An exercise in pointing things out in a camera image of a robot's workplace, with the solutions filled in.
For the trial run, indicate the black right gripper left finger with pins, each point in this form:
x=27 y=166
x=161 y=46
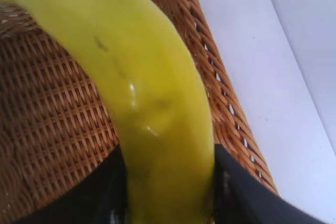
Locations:
x=78 y=197

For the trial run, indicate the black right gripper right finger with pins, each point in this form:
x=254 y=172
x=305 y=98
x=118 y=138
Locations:
x=252 y=195

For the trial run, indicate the yellow banana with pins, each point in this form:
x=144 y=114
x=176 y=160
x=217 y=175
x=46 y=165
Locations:
x=147 y=82

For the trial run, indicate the brown wicker basket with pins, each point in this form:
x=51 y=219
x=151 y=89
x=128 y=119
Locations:
x=52 y=108

